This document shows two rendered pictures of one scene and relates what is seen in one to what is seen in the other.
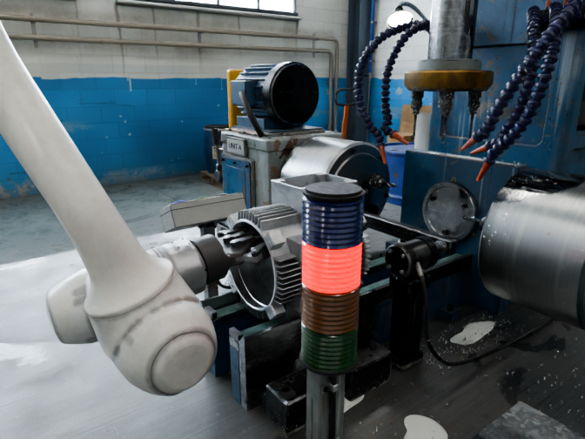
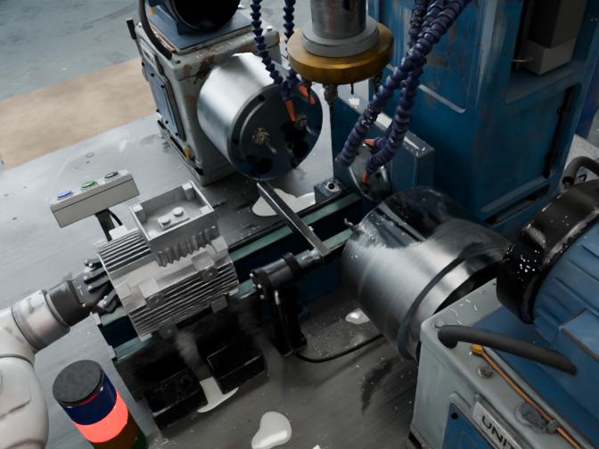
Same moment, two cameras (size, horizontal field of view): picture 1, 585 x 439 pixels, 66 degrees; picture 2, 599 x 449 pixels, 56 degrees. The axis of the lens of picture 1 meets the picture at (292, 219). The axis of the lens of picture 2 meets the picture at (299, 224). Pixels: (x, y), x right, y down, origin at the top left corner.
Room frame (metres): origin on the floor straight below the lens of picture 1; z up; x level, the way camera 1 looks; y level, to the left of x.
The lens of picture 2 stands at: (0.11, -0.38, 1.79)
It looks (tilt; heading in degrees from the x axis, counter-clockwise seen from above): 44 degrees down; 10
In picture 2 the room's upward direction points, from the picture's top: 7 degrees counter-clockwise
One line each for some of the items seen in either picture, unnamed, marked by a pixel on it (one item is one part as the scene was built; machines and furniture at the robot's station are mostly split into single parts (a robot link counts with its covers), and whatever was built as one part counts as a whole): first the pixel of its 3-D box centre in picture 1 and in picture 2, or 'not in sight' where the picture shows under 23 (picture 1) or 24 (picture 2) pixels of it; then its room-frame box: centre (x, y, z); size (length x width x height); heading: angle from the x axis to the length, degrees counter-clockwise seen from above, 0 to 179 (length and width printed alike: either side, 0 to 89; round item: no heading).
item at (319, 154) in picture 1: (323, 180); (249, 106); (1.27, -0.09, 1.04); 0.37 x 0.25 x 0.25; 36
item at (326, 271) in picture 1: (331, 260); (99, 411); (0.42, -0.04, 1.14); 0.06 x 0.06 x 0.04
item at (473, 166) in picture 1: (461, 224); (389, 176); (1.08, -0.42, 0.97); 0.30 x 0.11 x 0.34; 36
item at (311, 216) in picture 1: (332, 218); (86, 393); (0.42, -0.04, 1.19); 0.06 x 0.06 x 0.04
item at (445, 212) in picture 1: (447, 212); (366, 173); (1.04, -0.37, 1.02); 0.15 x 0.02 x 0.15; 36
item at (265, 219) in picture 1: (296, 253); (168, 268); (0.77, -0.01, 1.02); 0.20 x 0.19 x 0.19; 126
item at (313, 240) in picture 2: (400, 231); (291, 220); (0.90, -0.23, 1.01); 0.26 x 0.04 x 0.03; 36
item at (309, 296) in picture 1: (330, 300); (110, 428); (0.42, -0.04, 1.10); 0.06 x 0.06 x 0.04
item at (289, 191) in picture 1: (313, 199); (176, 223); (0.80, -0.04, 1.11); 0.12 x 0.11 x 0.07; 126
